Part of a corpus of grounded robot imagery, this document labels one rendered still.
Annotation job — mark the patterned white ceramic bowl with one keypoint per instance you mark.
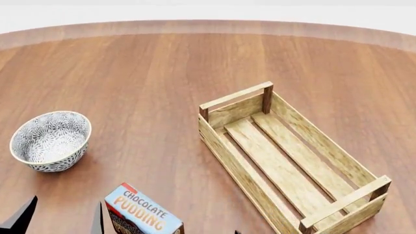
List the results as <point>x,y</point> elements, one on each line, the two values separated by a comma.
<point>50,141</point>

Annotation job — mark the slatted wooden crate tray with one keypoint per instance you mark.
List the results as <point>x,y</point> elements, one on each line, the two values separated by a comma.
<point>289,156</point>

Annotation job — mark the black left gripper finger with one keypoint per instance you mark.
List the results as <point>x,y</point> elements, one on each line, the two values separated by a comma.
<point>98,223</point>
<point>18,221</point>

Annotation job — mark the blue chocolate pudding box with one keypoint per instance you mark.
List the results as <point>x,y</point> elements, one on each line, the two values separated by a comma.
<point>143,214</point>

